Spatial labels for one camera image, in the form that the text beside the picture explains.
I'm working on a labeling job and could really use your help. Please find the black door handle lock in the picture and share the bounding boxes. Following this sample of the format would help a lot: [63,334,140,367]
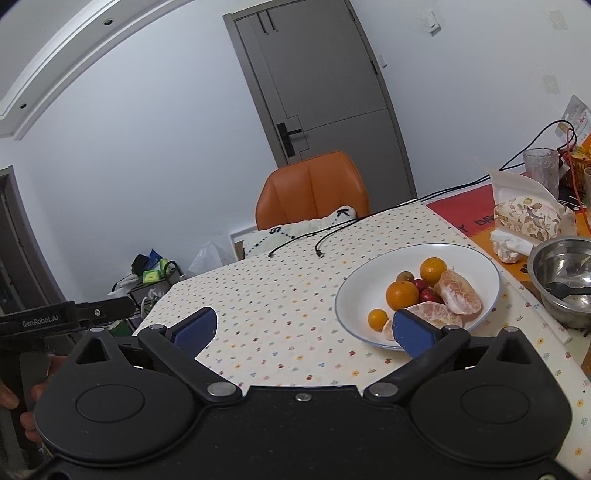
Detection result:
[276,122,304,158]

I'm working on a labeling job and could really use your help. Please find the black usb cable right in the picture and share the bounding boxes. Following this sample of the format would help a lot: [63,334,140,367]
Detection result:
[314,119,578,257]

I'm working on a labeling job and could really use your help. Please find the clear glass cup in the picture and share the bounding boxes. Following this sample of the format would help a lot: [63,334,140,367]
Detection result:
[523,148,560,198]

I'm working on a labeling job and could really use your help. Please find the large orange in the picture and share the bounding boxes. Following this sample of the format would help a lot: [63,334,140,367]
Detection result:
[386,281,420,311]

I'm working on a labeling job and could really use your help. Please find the brown longan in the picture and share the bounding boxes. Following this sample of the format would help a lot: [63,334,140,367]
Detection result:
[396,271,415,282]

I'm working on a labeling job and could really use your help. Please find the black usb cable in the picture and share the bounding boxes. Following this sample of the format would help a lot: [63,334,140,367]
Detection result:
[314,119,578,257]
[267,216,371,258]

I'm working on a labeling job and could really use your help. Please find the person's left hand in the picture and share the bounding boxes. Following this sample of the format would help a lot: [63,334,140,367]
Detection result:
[1,355,67,445]

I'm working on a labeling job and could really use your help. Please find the small orange kumquat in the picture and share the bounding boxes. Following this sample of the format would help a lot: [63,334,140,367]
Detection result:
[420,257,448,286]

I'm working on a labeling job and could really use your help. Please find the orange snack bag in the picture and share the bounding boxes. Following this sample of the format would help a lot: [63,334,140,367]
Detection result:
[555,94,590,209]

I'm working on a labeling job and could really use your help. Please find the floral patterned tablecloth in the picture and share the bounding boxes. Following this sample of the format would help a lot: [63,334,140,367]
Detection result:
[138,202,590,479]

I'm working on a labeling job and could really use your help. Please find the white box behind chair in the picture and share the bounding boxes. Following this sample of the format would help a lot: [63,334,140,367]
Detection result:
[228,225,256,261]

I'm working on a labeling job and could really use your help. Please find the grey door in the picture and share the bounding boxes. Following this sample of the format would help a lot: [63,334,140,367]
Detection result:
[223,0,416,210]

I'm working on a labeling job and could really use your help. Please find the steel bowl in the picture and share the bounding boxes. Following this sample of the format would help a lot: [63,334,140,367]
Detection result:
[527,236,590,331]

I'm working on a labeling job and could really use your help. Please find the green and black bag pile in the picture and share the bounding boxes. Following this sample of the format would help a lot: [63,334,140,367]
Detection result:
[131,250,181,284]

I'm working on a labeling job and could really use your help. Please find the white cushion black letters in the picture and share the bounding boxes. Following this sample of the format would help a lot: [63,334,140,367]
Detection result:
[242,205,356,258]

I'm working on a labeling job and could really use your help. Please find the orange leather chair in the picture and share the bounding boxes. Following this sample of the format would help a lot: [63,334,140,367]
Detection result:
[256,151,370,230]

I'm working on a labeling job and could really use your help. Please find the large pomelo segment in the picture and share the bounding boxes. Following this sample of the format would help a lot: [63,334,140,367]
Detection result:
[407,301,464,328]

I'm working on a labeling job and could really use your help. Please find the nougat candy bag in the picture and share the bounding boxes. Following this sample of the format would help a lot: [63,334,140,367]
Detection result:
[490,171,578,264]

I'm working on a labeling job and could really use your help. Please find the white wall switch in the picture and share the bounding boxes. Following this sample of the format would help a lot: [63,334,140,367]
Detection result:
[425,9,442,36]

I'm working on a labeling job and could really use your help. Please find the red paper mat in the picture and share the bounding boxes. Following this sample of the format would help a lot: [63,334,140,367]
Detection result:
[424,184,578,278]

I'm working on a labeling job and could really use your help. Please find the dark doorway frame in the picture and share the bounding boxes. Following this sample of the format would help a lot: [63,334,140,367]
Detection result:
[0,166,65,316]

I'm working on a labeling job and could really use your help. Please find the small pomelo segment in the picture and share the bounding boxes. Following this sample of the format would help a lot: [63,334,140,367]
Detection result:
[435,270,482,316]

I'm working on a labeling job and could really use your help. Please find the black usb cable left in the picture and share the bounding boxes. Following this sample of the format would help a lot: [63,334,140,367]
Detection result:
[267,216,371,258]

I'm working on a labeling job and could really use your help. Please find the white plate blue rim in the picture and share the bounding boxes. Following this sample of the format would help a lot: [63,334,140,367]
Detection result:
[335,243,501,351]

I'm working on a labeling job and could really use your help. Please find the yellow kumquat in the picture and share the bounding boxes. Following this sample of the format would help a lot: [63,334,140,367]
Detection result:
[367,309,389,332]

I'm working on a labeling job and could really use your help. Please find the clear plastic bag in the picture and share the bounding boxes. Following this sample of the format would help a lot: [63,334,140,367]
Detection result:
[187,242,235,276]

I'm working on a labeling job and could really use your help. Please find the black side rack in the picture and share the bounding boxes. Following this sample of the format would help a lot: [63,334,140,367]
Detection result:
[107,258,183,319]

